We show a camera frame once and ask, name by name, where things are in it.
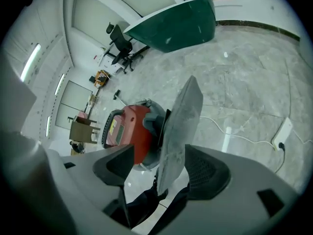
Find white power strip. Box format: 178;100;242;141
271;117;293;152

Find black office chair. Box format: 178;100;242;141
105;22;144;74

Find long white floor cable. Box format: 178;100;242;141
199;116;275;147

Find grey packet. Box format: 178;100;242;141
155;75;204;197

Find black power cable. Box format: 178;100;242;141
273;142;287;175

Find dark green bathtub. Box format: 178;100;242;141
123;0;217;54

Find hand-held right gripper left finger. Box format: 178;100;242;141
46;144;147;235

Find person's dark trousers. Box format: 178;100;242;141
126;182;191;235

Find dark wooden cabinet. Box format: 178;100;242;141
69;116;101;145

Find metal vacuum wand with brush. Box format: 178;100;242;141
112;89;128;107

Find red and teal vacuum cleaner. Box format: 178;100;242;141
101;97;172;173

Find white drawer cabinet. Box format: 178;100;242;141
98;44;123;74

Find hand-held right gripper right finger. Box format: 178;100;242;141
156;144;301;235

